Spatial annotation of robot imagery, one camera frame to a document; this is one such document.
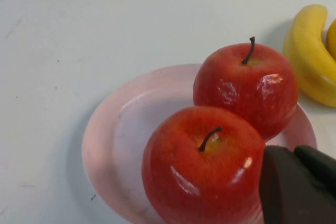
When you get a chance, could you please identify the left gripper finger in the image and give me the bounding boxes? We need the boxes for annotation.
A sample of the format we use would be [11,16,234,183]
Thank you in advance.
[258,144,336,224]

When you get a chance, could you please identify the yellow banana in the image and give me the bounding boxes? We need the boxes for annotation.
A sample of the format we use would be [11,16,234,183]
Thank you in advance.
[326,19,336,61]
[282,4,336,108]

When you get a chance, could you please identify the pink round plate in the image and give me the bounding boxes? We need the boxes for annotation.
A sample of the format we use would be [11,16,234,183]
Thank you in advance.
[81,63,318,224]

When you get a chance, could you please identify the red apple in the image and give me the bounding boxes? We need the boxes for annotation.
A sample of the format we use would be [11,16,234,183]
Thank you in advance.
[141,105,267,224]
[193,36,300,142]

